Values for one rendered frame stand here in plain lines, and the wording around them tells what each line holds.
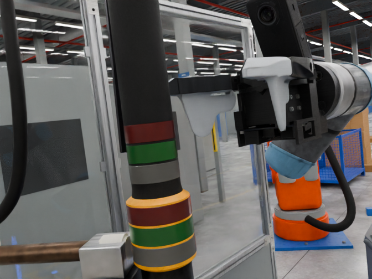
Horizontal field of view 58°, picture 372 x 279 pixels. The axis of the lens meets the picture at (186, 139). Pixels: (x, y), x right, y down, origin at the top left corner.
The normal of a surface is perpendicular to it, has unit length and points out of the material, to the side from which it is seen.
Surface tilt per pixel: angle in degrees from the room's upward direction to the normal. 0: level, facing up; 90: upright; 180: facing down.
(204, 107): 94
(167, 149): 90
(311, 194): 90
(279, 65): 90
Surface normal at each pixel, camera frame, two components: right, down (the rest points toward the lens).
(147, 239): -0.33, 0.11
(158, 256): -0.08, 0.07
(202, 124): 0.46, 0.07
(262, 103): -0.70, 0.13
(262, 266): 0.72, -0.04
